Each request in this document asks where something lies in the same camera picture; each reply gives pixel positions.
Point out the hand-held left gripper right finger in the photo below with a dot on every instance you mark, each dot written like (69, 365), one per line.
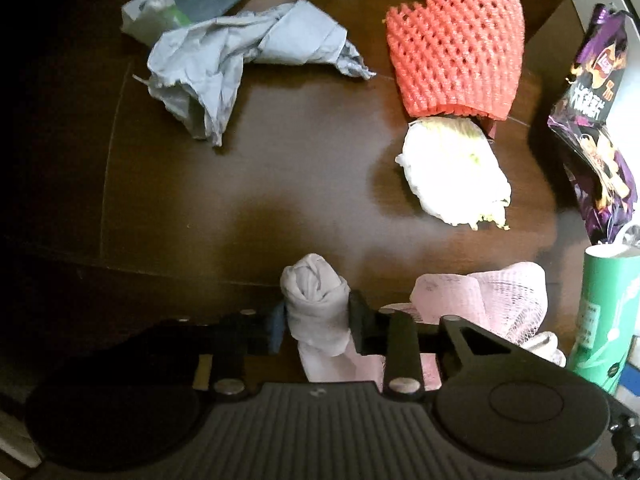
(357, 320)

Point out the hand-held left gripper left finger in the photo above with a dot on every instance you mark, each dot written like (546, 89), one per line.
(275, 327)

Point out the white sock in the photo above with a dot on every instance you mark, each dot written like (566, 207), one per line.
(315, 300)

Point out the purple chip bag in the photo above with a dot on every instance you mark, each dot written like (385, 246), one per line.
(595, 160)

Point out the pink foam net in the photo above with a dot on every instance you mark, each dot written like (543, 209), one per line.
(485, 295)

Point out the napa cabbage leaf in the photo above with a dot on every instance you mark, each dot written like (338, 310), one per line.
(450, 175)

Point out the white crumpled wad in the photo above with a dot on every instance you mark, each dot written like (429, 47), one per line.
(545, 347)

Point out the green cardboard tube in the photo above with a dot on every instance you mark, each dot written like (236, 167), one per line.
(600, 320)

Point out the grey crumpled paper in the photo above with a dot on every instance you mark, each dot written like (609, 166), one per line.
(210, 65)

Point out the orange foam net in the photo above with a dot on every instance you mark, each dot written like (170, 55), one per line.
(455, 50)

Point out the grey plastic bag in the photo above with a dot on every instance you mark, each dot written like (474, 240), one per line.
(150, 15)

